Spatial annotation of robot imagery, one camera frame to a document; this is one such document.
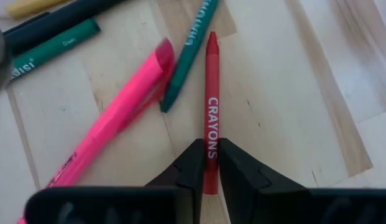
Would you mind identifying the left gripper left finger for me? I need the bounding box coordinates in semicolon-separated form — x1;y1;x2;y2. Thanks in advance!
145;138;207;224

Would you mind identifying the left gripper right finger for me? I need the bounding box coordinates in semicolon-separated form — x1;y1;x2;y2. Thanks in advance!
218;138;308;224

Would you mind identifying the red crayon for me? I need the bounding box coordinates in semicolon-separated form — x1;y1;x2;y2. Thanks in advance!
203;30;221;195

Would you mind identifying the pink highlighter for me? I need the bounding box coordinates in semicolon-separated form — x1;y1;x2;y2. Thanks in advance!
17;37;177;224

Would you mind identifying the green crayon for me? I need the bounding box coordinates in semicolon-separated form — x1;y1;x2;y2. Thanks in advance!
11;17;102;81
160;0;219;113

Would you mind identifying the black pen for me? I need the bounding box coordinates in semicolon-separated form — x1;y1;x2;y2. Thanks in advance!
2;0;125;57

